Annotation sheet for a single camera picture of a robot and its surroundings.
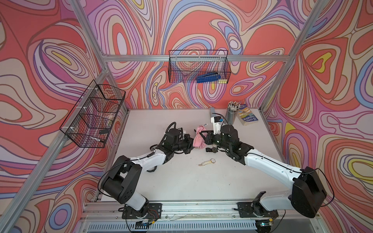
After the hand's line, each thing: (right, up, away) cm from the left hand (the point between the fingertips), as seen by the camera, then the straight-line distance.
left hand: (202, 142), depth 80 cm
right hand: (-1, +4, -1) cm, 4 cm away
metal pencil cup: (+22, +18, +19) cm, 35 cm away
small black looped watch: (-29, -18, +6) cm, 35 cm away
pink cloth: (-2, +2, -4) cm, 5 cm away
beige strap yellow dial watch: (+8, -13, +11) cm, 18 cm away
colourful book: (+37, +16, +32) cm, 51 cm away
